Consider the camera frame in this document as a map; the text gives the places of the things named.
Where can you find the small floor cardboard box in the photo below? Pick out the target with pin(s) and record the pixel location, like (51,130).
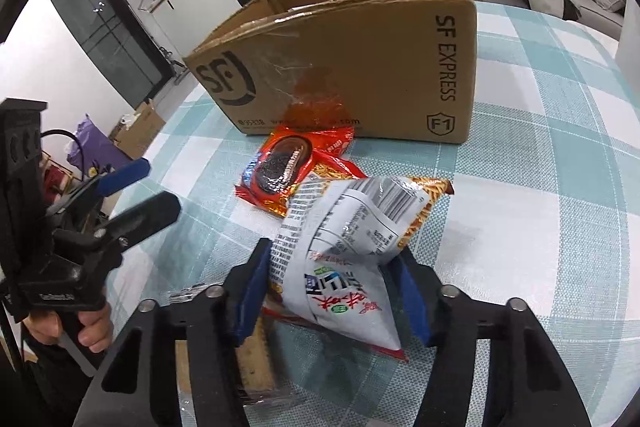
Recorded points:
(142,132)

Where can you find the purple bag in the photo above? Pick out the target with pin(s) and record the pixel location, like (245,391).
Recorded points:
(92,144)

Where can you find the clear cracker packet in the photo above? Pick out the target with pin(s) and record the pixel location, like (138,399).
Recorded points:
(262,367)

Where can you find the red bag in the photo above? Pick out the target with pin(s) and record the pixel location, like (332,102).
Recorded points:
(57,179)

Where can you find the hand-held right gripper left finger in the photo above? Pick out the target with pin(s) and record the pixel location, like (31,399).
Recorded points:
(250,297)

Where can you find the white kitchen counter cabinet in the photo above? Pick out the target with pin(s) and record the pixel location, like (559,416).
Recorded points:
(200,2)

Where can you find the red blue cookie packet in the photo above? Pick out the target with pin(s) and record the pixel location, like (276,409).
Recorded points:
(280,167)

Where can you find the teal checked tablecloth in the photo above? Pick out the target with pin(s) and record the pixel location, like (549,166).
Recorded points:
(525,207)

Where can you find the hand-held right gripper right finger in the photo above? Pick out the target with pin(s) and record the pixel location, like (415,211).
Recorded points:
(412,302)

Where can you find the brown cardboard box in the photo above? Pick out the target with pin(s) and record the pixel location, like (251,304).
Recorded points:
(375,72)

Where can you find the white cylindrical bin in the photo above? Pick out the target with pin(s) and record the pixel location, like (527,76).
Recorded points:
(631,37)

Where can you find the white snack packet dark letters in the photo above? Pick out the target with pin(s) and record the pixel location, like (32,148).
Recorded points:
(345,252)

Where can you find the red snack packet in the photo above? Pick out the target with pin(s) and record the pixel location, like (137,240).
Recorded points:
(335,167)

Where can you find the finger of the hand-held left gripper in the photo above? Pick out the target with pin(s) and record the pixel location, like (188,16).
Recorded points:
(150,212)
(125,174)

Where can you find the person's left forearm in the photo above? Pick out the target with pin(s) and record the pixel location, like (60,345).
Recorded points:
(50,387)

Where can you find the dark glass door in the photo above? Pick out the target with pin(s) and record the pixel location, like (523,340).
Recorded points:
(100,32)

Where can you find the person's left hand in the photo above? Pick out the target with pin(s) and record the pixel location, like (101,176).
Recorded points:
(95,324)

